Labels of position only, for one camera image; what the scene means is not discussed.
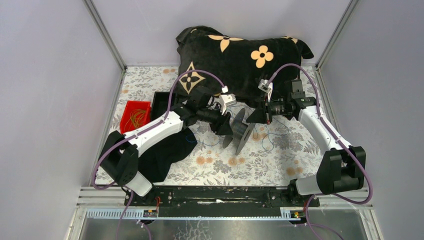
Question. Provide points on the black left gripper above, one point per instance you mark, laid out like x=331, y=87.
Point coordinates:
x=222, y=122

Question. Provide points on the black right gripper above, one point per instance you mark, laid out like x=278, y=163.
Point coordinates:
x=259, y=116

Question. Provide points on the grey perforated spool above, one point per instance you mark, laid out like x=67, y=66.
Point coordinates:
x=241, y=132

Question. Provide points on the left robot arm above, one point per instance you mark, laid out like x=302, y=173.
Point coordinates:
x=120, y=154

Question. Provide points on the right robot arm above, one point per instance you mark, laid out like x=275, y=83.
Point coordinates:
x=340, y=168

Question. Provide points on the floral table mat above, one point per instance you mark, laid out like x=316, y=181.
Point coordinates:
x=273, y=155

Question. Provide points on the black flower-pattern plush blanket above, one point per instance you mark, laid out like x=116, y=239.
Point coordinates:
x=239, y=63

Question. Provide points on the black plastic box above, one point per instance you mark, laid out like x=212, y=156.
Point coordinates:
x=159, y=104

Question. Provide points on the black cloth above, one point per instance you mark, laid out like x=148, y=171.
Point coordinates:
x=154, y=164

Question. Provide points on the red plastic box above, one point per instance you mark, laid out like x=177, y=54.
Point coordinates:
x=136, y=114

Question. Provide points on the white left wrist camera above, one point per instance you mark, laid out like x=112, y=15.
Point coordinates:
x=226, y=99

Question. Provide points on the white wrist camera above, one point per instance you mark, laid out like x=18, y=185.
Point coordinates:
x=226, y=99
x=267, y=87

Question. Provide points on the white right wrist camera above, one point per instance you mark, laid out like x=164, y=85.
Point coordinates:
x=267, y=87

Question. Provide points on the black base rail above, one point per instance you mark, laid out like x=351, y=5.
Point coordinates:
x=223, y=201

